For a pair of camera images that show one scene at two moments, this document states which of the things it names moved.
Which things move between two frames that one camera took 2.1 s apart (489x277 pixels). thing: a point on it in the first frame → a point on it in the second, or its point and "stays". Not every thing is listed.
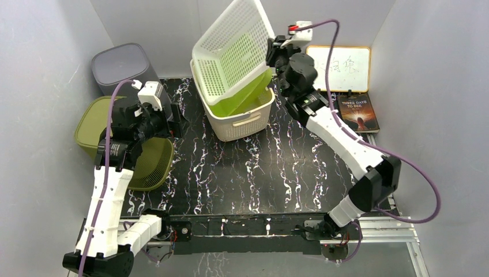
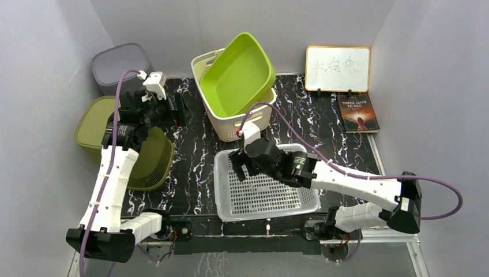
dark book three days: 357,112 stays
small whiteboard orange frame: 349,67 stays
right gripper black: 275,50 → 238,160
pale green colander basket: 232,52 → 260,196
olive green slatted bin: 94,118 stays
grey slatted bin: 128,62 stays
